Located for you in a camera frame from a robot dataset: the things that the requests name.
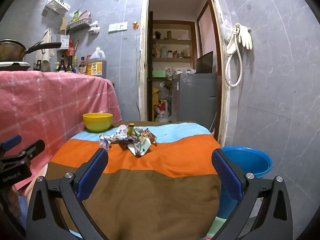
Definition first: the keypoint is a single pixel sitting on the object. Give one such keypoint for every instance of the colourful wrapper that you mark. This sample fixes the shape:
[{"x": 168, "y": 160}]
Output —
[{"x": 149, "y": 135}]

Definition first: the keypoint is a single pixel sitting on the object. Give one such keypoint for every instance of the dark sauce bottle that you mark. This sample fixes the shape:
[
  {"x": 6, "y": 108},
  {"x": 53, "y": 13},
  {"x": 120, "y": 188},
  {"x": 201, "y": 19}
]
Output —
[
  {"x": 70, "y": 66},
  {"x": 61, "y": 66}
]

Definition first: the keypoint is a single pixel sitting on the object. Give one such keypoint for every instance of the pale paper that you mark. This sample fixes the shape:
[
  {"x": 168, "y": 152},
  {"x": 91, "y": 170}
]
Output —
[{"x": 121, "y": 130}]

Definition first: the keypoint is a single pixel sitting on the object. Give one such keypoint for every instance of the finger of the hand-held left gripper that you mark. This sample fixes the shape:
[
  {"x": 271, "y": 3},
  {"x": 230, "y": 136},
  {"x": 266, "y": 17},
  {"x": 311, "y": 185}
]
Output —
[
  {"x": 33, "y": 148},
  {"x": 11, "y": 142}
]

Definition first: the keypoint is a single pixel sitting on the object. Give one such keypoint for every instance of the grey refrigerator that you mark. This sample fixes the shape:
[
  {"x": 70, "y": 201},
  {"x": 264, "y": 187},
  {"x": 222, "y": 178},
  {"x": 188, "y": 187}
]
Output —
[{"x": 195, "y": 100}]

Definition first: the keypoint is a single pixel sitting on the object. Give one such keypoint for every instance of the wooden door frame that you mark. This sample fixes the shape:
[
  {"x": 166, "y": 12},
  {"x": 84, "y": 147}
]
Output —
[{"x": 143, "y": 55}]

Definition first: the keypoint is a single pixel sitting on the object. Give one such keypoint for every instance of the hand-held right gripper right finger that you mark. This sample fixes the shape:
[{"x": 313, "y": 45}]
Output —
[{"x": 228, "y": 177}]

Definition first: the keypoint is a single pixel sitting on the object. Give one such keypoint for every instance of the red and white plastic bag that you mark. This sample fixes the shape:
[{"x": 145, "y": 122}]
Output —
[{"x": 162, "y": 111}]

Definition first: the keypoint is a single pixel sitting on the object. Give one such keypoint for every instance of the white plastic basket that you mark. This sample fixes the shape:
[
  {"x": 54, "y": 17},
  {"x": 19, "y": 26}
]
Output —
[{"x": 57, "y": 5}]

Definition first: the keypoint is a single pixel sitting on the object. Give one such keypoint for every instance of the yellow bag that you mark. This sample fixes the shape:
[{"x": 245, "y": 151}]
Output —
[{"x": 156, "y": 97}]

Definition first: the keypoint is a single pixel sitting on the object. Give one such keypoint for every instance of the wooden shelf unit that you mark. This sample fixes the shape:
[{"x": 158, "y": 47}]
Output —
[{"x": 175, "y": 41}]

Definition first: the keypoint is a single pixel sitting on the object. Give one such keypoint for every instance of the wooden cutting board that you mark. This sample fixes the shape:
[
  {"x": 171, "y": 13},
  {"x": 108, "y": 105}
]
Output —
[{"x": 63, "y": 26}]

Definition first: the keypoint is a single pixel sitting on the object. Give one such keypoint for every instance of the black monitor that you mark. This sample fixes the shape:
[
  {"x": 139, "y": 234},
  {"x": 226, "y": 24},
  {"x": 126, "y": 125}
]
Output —
[{"x": 205, "y": 63}]

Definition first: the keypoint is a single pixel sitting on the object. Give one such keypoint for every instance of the small dark capped bottle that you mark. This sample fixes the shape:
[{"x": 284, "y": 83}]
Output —
[{"x": 81, "y": 67}]

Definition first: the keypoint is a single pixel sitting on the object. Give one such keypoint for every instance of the white wall socket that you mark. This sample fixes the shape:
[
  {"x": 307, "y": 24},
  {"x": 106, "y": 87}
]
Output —
[{"x": 117, "y": 27}]

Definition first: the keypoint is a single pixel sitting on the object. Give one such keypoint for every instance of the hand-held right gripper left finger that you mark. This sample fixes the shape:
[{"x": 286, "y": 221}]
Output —
[{"x": 91, "y": 177}]

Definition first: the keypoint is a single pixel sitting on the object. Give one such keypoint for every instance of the green wrapper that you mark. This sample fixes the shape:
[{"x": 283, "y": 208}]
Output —
[{"x": 138, "y": 131}]

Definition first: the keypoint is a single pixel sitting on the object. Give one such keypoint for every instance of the white towel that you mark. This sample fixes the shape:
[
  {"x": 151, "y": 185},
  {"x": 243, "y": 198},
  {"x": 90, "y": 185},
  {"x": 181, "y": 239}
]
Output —
[{"x": 46, "y": 47}]

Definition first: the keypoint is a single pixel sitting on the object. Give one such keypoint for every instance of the white paper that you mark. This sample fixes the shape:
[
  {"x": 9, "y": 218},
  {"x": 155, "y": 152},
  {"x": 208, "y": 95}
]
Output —
[{"x": 105, "y": 142}]

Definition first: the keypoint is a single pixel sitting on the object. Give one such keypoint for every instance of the blue plastic basin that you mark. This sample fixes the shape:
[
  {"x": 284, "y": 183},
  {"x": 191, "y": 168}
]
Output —
[{"x": 250, "y": 161}]

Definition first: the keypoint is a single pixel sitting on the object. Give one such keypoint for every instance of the large printed paper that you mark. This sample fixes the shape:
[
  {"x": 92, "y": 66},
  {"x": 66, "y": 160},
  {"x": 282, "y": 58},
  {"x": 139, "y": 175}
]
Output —
[{"x": 138, "y": 148}]

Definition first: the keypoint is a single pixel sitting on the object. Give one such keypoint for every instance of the wall shelf rack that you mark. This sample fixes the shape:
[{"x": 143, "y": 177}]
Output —
[{"x": 78, "y": 25}]

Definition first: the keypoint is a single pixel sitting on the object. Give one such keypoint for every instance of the white labelled canister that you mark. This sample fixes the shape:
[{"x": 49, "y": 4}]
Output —
[{"x": 64, "y": 42}]

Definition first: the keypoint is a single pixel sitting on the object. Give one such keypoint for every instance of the yellow bowl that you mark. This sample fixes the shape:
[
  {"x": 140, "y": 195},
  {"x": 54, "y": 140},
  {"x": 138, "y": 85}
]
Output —
[{"x": 97, "y": 123}]

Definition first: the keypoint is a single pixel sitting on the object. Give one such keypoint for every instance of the person's left hand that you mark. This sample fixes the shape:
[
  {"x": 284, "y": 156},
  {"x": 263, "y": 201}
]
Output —
[{"x": 15, "y": 201}]

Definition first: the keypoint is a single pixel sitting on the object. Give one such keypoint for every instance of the striped blanket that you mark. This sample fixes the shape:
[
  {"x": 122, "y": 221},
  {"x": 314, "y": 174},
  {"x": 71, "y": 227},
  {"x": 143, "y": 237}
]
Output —
[{"x": 150, "y": 192}]

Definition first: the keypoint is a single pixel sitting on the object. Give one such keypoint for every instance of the large cooking oil jug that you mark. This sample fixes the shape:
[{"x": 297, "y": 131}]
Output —
[{"x": 97, "y": 65}]

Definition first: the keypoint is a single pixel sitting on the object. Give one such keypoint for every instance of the white crumpled plastic bag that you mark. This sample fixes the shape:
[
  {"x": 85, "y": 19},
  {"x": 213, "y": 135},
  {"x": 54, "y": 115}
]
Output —
[{"x": 94, "y": 27}]

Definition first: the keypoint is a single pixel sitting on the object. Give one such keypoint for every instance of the pink plaid cloth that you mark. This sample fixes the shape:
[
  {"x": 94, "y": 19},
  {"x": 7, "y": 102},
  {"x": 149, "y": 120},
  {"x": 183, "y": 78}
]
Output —
[{"x": 50, "y": 100}]

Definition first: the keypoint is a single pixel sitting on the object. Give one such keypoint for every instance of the induction cooker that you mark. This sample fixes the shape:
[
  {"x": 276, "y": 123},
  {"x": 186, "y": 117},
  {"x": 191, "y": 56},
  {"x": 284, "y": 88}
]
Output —
[{"x": 13, "y": 65}]

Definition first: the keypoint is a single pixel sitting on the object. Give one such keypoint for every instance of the green snack packet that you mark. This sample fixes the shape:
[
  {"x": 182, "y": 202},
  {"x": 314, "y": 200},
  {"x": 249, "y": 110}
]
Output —
[{"x": 75, "y": 16}]

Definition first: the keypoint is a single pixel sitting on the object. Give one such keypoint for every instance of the green box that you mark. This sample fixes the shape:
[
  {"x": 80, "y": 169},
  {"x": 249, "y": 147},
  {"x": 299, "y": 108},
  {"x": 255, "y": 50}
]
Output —
[{"x": 159, "y": 73}]

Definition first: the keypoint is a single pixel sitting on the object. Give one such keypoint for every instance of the orange wall hook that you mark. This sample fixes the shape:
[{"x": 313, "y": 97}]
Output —
[{"x": 135, "y": 25}]

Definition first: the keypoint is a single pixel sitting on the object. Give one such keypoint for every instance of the cream rubber gloves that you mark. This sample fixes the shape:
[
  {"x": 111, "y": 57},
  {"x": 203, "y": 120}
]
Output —
[{"x": 246, "y": 36}]

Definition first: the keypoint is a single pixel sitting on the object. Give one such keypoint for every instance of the red snack packet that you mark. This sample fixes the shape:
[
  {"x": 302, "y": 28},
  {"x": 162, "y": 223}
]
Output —
[{"x": 84, "y": 15}]

